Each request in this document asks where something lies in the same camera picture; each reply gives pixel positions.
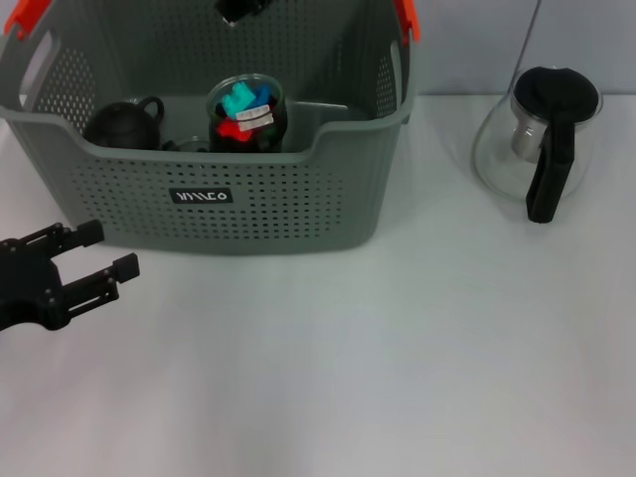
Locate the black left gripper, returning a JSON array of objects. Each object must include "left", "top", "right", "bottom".
[{"left": 0, "top": 219, "right": 141, "bottom": 333}]

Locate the teal square plate brick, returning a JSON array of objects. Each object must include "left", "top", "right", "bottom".
[{"left": 221, "top": 81, "right": 255, "bottom": 118}]

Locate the white toy brick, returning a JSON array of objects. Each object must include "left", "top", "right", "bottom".
[{"left": 235, "top": 105, "right": 277, "bottom": 132}]

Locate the bright red sloped brick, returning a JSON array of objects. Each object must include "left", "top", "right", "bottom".
[{"left": 216, "top": 118, "right": 254, "bottom": 143}]

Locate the glass teacup black holder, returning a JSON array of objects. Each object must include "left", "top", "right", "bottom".
[
  {"left": 206, "top": 73, "right": 289, "bottom": 154},
  {"left": 161, "top": 136, "right": 210, "bottom": 154}
]

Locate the grey perforated storage bin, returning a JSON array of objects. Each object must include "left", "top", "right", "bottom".
[{"left": 0, "top": 0, "right": 418, "bottom": 257}]

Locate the dark brown clay teapot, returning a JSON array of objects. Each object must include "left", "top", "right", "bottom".
[{"left": 82, "top": 96, "right": 166, "bottom": 152}]

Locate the glass pitcher black lid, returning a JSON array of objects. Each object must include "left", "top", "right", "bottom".
[{"left": 471, "top": 65, "right": 605, "bottom": 225}]

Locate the thin grey cable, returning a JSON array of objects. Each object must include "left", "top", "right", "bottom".
[{"left": 510, "top": 0, "right": 543, "bottom": 88}]

